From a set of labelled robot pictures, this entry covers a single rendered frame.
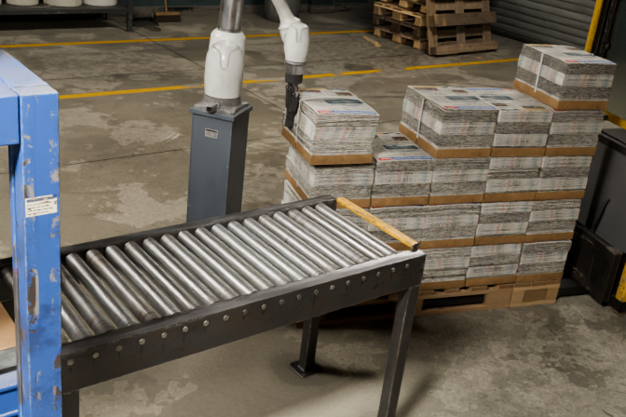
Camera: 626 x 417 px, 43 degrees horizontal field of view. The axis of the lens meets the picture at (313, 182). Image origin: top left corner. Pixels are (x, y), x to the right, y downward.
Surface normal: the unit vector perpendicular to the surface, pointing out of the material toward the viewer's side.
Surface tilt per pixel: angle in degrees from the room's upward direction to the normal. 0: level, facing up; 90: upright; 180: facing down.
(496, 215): 90
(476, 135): 90
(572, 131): 90
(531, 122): 90
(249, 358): 0
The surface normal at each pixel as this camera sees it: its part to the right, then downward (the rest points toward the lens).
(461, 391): 0.11, -0.92
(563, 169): 0.34, 0.39
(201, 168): -0.31, 0.33
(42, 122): 0.59, 0.36
